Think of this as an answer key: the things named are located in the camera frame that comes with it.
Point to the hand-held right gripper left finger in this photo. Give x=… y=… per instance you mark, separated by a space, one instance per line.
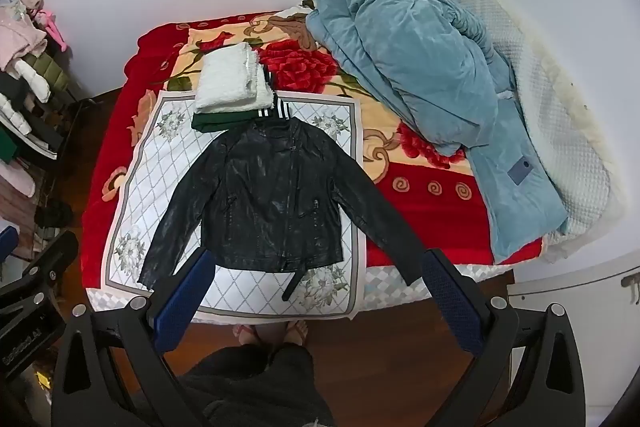
x=182 y=307

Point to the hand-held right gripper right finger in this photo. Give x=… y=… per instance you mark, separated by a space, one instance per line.
x=452 y=307

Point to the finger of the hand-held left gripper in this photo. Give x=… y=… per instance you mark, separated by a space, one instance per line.
x=50 y=257
x=7 y=243

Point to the black leather jacket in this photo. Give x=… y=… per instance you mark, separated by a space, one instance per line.
x=270 y=197

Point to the rack of hanging clothes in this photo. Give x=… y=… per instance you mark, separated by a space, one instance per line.
x=25 y=97

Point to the dark cloth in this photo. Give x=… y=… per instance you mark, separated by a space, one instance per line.
x=52 y=213

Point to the diamond patterned bed sheet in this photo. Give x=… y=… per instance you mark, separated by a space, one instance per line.
x=400 y=279

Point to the person's left foot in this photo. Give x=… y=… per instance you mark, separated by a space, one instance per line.
x=247 y=334

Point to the person's foot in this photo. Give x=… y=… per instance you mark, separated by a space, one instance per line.
x=295 y=332
x=247 y=334

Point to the person's dark pants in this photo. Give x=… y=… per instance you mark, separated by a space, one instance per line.
x=250 y=387

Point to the red floral blanket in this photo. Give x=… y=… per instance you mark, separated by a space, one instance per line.
x=430 y=197

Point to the person's right foot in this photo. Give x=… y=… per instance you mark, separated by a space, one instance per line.
x=295 y=332

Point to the white floral mat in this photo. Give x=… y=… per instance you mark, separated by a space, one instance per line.
x=145 y=187

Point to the white cabinet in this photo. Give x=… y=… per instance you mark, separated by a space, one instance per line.
x=575 y=292

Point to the olive padded jacket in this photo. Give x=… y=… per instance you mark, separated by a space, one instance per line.
x=52 y=69

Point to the green garment with striped trim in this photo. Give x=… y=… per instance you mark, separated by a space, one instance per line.
x=215 y=123

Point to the white waffle blanket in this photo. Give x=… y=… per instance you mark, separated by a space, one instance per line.
x=560 y=132

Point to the white fluffy folded garment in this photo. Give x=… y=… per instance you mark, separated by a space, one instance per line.
x=230 y=77

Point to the light blue denim garment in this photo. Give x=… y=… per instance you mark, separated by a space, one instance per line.
x=415 y=57

